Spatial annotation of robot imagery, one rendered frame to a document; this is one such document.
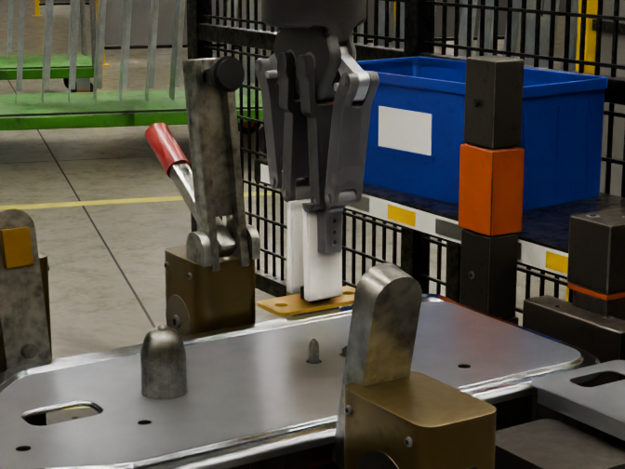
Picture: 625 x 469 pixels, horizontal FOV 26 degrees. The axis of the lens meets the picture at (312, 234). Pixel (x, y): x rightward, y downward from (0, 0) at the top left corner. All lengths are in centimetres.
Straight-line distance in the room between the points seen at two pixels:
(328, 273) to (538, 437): 19
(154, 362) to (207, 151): 23
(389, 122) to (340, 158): 57
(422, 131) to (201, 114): 43
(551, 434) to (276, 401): 19
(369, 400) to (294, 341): 27
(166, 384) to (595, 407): 30
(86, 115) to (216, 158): 649
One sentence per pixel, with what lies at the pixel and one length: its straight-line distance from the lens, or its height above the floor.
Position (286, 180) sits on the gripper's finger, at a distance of 100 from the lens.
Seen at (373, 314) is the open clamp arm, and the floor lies 109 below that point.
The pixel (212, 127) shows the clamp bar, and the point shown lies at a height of 116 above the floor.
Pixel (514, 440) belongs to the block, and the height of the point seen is 98.
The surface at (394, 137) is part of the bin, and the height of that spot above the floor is 109.
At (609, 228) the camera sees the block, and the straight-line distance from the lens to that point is 115.
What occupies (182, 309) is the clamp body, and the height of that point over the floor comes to 101.
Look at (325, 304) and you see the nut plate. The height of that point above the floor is 105.
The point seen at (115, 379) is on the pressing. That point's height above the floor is 100.
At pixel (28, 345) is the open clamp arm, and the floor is 101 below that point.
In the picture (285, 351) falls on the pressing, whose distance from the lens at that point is 105.
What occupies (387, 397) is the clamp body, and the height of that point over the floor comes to 105.
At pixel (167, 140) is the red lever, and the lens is 120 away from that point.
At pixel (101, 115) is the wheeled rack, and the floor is 27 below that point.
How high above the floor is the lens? 133
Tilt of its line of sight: 13 degrees down
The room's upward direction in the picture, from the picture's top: straight up
